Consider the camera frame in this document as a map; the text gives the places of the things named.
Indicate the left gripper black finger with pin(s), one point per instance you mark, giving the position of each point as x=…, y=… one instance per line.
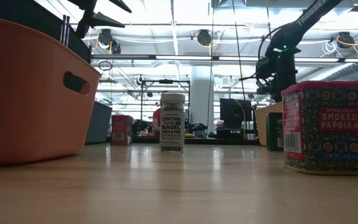
x=121, y=4
x=101, y=21

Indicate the smoked paprika tin red lid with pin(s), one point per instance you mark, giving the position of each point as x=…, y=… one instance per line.
x=337, y=140
x=121, y=129

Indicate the bagel seasoning jar white lid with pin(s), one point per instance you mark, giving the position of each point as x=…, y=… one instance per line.
x=172, y=130

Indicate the dark green spice tin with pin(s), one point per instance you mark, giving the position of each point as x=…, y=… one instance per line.
x=273, y=130

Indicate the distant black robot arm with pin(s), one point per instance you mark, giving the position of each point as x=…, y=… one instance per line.
x=196, y=127

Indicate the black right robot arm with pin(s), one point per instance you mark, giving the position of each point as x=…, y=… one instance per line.
x=291, y=34

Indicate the thin metal rod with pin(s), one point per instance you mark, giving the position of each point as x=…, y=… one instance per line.
x=67, y=31
x=63, y=29

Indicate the long ceiling light bar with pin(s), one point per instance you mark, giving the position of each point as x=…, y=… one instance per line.
x=182, y=57

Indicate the teal plastic bin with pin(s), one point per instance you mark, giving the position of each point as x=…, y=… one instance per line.
x=99, y=124

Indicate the person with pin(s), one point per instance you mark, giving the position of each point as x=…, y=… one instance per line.
x=156, y=119

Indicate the orange plastic bin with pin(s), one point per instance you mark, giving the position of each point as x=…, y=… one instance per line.
x=26, y=109

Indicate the white round column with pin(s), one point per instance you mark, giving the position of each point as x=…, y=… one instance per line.
x=201, y=93

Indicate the black computer monitor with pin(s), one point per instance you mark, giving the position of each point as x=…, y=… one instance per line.
x=235, y=112

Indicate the distant black table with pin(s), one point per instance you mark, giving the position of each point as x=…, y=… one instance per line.
x=204, y=141

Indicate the yellow plastic bin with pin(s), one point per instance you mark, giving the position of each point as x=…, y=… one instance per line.
x=261, y=127

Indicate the black metal frame stand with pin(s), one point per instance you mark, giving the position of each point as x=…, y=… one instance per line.
x=166, y=81

